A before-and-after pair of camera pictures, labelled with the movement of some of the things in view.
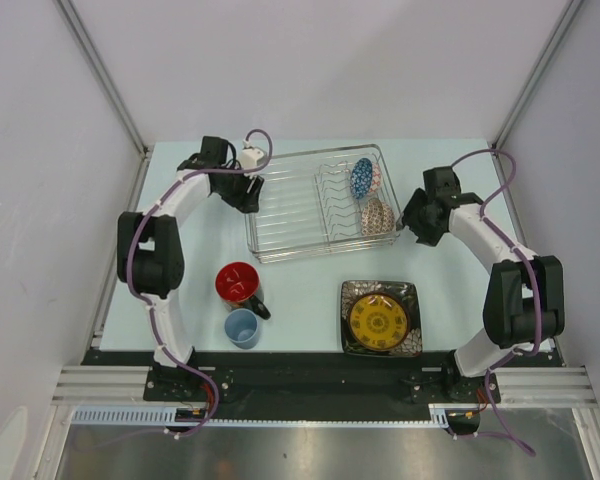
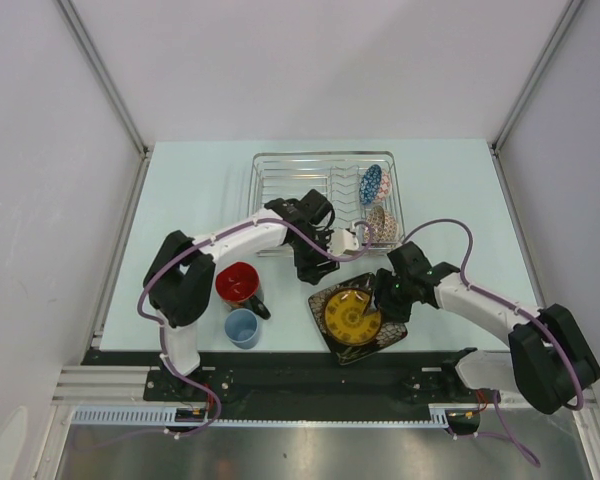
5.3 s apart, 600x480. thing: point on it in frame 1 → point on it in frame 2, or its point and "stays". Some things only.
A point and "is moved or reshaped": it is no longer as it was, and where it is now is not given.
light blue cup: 241,326 stays
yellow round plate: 378,321 is moved or reshaped
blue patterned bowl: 361,177 → 370,183
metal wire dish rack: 321,202 stays
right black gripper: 428,236 → 394,312
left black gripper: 246,202 → 310,272
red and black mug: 236,284 stays
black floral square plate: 381,317 → 388,333
